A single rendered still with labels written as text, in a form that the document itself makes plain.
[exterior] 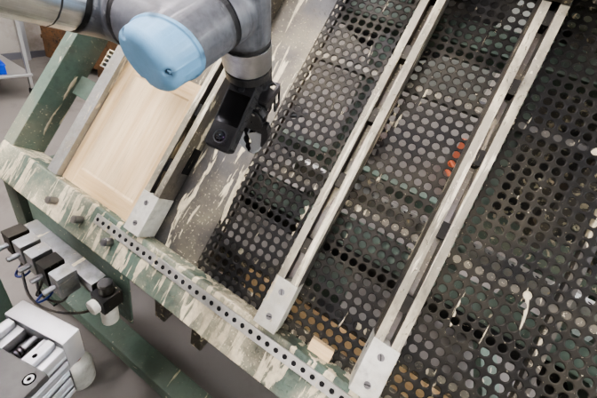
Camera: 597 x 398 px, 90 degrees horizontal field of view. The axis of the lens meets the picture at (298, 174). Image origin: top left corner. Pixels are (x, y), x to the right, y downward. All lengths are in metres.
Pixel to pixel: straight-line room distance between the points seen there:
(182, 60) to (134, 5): 0.08
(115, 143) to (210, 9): 0.86
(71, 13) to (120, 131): 0.78
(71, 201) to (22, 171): 0.26
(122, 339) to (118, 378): 0.19
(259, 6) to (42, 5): 0.22
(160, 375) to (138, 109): 1.06
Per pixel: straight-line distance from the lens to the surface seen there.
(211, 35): 0.36
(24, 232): 1.32
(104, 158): 1.19
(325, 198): 0.74
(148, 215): 0.96
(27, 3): 0.41
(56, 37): 5.09
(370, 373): 0.79
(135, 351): 1.63
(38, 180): 1.34
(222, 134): 0.48
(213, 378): 1.76
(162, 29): 0.34
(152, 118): 1.11
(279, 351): 0.83
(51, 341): 0.76
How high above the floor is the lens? 1.62
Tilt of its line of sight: 31 degrees down
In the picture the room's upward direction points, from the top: 16 degrees clockwise
